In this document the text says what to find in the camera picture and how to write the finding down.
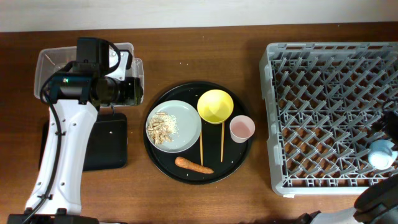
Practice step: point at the blue cup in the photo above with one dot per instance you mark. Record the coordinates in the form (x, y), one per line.
(382, 154)

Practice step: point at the round black tray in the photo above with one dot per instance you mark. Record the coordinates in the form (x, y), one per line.
(234, 153)

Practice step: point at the pink cup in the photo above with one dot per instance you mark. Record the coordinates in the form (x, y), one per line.
(241, 128)

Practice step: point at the clear plastic bin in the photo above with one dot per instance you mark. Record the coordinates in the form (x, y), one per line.
(51, 60)

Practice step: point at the yellow bowl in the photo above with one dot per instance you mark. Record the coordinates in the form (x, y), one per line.
(215, 106)

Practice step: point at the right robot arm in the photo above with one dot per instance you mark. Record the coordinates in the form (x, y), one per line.
(377, 204)

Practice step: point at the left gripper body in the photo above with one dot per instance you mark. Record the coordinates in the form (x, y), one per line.
(129, 92)

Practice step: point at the orange carrot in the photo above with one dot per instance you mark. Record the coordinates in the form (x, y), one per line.
(186, 164)

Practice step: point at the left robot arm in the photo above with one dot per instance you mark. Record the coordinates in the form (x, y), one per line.
(74, 99)

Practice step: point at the grey dishwasher rack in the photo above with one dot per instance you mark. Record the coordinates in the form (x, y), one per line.
(322, 101)

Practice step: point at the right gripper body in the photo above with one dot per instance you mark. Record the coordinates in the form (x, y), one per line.
(391, 127)

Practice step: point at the grey plate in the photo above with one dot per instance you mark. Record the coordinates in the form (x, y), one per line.
(189, 126)

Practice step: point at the peanut shells pile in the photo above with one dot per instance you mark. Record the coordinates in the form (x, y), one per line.
(156, 129)

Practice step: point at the black rectangular tray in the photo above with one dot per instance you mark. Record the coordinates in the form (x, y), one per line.
(107, 145)

